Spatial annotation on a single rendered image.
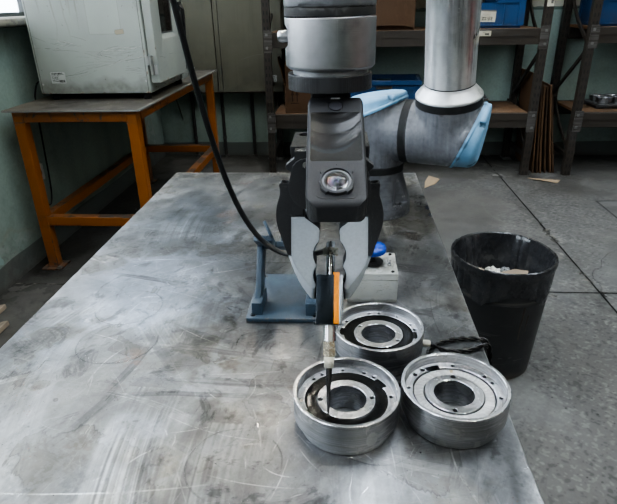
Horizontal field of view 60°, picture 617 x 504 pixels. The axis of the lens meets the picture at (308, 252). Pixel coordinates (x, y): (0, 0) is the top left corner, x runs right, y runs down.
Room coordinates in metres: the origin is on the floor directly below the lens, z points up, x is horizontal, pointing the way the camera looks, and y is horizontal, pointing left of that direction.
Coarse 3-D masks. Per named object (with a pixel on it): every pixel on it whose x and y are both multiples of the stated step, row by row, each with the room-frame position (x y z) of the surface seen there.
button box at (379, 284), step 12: (372, 264) 0.67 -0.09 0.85; (384, 264) 0.68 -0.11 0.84; (372, 276) 0.65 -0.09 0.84; (384, 276) 0.65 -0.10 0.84; (396, 276) 0.65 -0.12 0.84; (360, 288) 0.65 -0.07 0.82; (372, 288) 0.65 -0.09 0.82; (384, 288) 0.65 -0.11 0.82; (396, 288) 0.65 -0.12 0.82; (348, 300) 0.66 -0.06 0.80; (360, 300) 0.65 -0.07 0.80; (372, 300) 0.65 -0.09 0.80; (384, 300) 0.65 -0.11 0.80; (396, 300) 0.65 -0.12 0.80
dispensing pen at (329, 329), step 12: (324, 252) 0.47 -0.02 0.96; (336, 252) 0.47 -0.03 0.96; (324, 276) 0.45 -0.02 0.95; (324, 288) 0.44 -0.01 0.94; (324, 300) 0.43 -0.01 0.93; (324, 312) 0.43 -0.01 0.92; (324, 324) 0.42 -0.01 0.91; (324, 336) 0.43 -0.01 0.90; (324, 348) 0.42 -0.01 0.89; (324, 360) 0.42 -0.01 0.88
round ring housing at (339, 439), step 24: (336, 360) 0.47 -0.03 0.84; (360, 360) 0.46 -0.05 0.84; (336, 384) 0.44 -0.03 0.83; (360, 384) 0.44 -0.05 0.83; (336, 408) 0.44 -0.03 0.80; (360, 408) 0.43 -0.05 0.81; (312, 432) 0.38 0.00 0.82; (336, 432) 0.37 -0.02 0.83; (360, 432) 0.37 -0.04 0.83; (384, 432) 0.38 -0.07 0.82
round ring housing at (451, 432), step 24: (432, 360) 0.47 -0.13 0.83; (456, 360) 0.47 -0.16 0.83; (480, 360) 0.46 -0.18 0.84; (408, 384) 0.44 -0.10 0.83; (432, 384) 0.44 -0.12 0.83; (456, 384) 0.44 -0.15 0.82; (504, 384) 0.42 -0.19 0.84; (408, 408) 0.40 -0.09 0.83; (456, 408) 0.40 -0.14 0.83; (480, 408) 0.40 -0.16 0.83; (504, 408) 0.39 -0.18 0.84; (432, 432) 0.38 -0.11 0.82; (456, 432) 0.37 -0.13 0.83; (480, 432) 0.37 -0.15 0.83
